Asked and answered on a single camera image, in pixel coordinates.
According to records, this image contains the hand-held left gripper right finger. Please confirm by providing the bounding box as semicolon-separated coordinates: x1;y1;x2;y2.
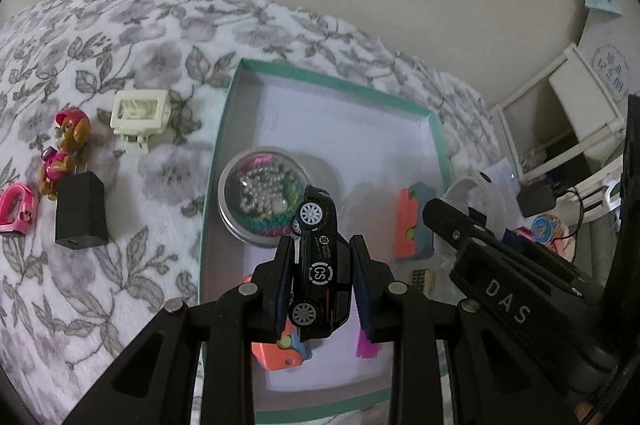
349;235;566;425

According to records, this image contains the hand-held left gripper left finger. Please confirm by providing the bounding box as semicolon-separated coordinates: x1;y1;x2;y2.
62;235;296;425

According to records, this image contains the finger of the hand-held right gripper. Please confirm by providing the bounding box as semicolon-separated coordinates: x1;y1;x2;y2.
422;198;587;298

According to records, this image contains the black toy car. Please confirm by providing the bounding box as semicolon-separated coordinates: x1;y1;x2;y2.
289;185;353;341

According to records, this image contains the magenta glitter piece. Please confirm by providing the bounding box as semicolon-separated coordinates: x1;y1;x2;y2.
356;325;384;360

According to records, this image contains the gold bar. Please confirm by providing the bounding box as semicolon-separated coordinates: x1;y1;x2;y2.
410;267;439;294

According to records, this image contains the orange puzzle eraser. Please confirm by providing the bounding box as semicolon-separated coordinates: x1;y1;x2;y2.
250;322;313;373
395;185;437;261

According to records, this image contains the teal-rimmed white tray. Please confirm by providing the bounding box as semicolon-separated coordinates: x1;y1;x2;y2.
197;58;453;425

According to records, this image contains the white device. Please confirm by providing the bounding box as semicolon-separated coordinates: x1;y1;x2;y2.
480;158;524;196

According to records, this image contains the black power adapter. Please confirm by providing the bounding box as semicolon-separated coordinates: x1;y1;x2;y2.
517;182;559;217

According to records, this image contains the round metal tin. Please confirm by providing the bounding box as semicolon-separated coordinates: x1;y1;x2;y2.
218;148;315;249

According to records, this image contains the white shelf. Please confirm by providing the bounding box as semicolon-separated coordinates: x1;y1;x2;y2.
492;42;632;226

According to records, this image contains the grey floral blanket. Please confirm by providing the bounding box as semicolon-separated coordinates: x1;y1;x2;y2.
0;0;501;425

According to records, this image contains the black charger block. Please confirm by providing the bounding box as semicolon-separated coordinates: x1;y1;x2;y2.
55;172;108;251

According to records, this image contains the cream plastic toy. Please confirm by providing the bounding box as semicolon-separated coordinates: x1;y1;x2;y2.
110;89;172;156

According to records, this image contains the white stamped box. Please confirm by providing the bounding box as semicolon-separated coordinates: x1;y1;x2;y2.
579;11;640;107

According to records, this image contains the pink dog figurine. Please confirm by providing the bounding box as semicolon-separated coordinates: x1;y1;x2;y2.
39;109;92;201

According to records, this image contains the pink toy watch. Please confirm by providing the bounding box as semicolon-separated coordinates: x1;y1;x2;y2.
0;184;40;238

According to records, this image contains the black cable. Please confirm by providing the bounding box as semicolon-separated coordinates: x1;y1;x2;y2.
552;182;626;266

